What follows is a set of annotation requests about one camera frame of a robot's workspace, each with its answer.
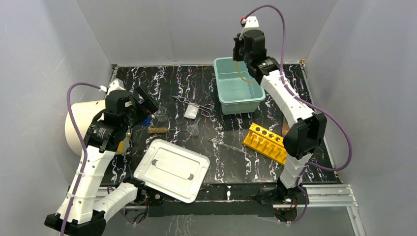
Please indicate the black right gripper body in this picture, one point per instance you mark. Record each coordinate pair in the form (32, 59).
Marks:
(238, 54)

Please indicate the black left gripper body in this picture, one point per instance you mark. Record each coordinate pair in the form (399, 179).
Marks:
(144, 100)

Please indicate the clear glass beaker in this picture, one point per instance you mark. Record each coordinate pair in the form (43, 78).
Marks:
(161, 114)

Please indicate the small clear plastic bag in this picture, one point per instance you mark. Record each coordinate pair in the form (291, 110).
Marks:
(191, 111)

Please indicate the metal crucible tongs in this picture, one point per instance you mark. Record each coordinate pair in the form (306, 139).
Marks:
(205, 109)

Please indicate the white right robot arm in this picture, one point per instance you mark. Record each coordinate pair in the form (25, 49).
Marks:
(307, 127)

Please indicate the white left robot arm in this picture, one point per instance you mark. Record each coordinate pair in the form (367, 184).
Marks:
(81, 214)

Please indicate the blue capped glass tube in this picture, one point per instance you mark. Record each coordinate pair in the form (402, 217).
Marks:
(147, 121)

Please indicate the white drum orange face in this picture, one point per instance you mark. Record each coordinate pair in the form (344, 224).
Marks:
(83, 113)

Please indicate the mint green plastic bin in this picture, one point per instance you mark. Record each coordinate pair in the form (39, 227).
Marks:
(237, 91)

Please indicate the clear plastic funnel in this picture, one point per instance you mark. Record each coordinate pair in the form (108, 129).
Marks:
(193, 129)

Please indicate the clear glass test tube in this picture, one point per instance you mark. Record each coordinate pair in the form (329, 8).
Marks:
(225, 145)

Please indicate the white bin lid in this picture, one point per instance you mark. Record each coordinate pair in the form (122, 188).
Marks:
(173, 170)

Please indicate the dark book three days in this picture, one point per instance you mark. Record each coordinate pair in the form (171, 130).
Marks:
(285, 127)

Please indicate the yellow test tube rack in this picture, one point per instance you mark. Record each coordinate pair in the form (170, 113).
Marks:
(266, 143)

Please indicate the aluminium frame rail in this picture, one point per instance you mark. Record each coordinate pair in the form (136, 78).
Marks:
(246, 199)

